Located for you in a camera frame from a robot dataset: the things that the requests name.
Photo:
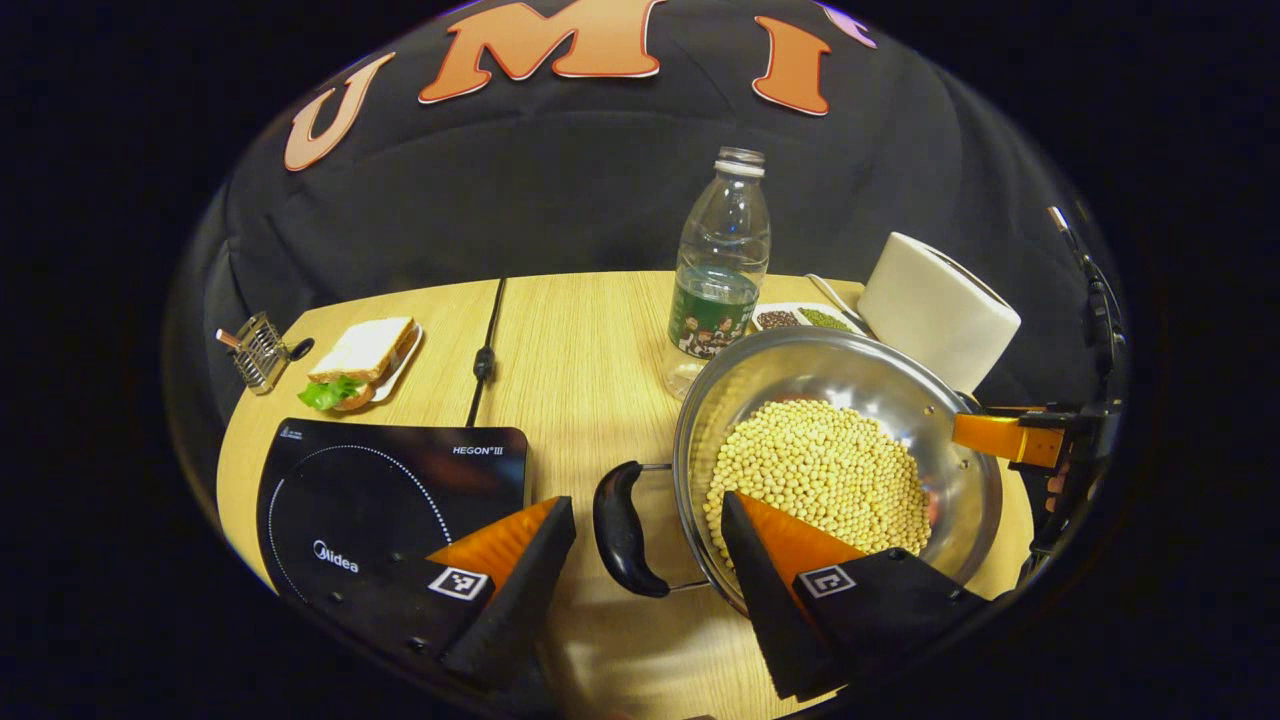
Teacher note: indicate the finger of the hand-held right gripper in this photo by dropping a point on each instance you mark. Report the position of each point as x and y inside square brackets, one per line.
[990, 435]

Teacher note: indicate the stainless steel pot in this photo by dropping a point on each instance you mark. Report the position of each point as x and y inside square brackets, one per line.
[800, 365]

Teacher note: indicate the black table grommet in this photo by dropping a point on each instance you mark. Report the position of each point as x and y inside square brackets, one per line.
[301, 349]

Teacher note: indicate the sandwich with lettuce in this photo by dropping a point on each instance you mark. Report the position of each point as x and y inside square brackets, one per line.
[360, 355]

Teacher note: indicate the white toaster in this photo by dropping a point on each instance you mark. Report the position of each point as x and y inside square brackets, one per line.
[935, 310]

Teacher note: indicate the pile of soybeans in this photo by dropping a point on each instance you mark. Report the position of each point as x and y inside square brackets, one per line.
[820, 465]

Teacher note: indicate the black induction cooktop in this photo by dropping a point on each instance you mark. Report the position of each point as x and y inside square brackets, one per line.
[380, 490]

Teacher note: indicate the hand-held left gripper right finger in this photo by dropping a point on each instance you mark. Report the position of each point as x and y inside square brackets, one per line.
[760, 590]

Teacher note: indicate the small seasoning shaker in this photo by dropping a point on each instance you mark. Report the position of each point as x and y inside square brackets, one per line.
[228, 340]

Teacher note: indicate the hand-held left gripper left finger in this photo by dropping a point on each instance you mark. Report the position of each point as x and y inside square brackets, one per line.
[525, 590]

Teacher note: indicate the white divided dish of beans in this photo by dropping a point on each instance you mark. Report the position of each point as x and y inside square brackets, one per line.
[800, 318]

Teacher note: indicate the black backdrop cloth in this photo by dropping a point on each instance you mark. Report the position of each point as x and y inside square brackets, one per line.
[600, 180]

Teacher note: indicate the white plate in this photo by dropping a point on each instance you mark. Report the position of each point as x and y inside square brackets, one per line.
[405, 368]

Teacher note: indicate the white spoon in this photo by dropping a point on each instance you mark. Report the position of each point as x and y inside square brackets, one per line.
[835, 300]

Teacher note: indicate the clear plastic water bottle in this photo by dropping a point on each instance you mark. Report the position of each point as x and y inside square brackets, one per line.
[718, 290]

